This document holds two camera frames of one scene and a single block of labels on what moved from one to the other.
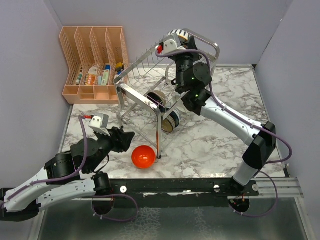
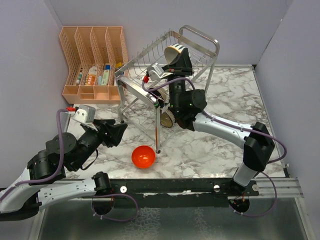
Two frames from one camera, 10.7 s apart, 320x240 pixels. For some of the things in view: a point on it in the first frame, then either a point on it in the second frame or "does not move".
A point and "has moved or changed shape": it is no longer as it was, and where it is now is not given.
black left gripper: (120, 139) -> (112, 134)
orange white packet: (92, 75) does not move
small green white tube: (79, 78) does not move
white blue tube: (105, 75) does not move
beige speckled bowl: (180, 33) has moved or changed shape
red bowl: (143, 156) does not move
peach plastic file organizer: (93, 57) does not move
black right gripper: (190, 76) -> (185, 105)
